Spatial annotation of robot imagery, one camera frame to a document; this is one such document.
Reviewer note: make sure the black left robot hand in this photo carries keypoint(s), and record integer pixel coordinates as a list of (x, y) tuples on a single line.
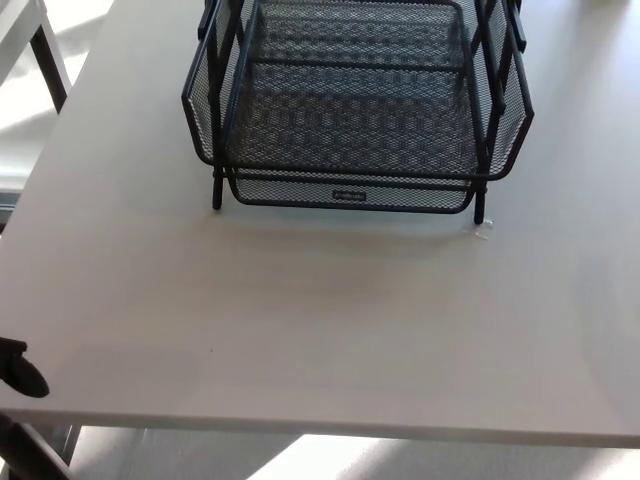
[(25, 375)]

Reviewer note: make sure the wide black mesh tray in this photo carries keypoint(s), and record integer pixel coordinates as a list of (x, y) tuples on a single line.
[(350, 125)]

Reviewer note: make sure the grey metal table leg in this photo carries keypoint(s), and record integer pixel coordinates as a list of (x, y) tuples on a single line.
[(67, 442)]

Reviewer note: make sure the dark metal table brace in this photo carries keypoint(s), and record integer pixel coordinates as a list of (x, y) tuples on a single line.
[(30, 457)]

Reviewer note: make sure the white side table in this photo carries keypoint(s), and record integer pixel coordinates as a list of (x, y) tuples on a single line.
[(17, 25)]

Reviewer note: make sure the black mesh tray with label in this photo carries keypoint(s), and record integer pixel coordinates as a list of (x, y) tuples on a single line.
[(400, 197)]

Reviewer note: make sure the small black mesh tray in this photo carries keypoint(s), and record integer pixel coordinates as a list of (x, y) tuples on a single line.
[(350, 35)]

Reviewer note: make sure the clear tape piece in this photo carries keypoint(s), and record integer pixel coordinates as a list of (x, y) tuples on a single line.
[(481, 231)]

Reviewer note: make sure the black metal tray rack frame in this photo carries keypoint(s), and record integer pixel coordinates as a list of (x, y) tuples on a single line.
[(216, 195)]

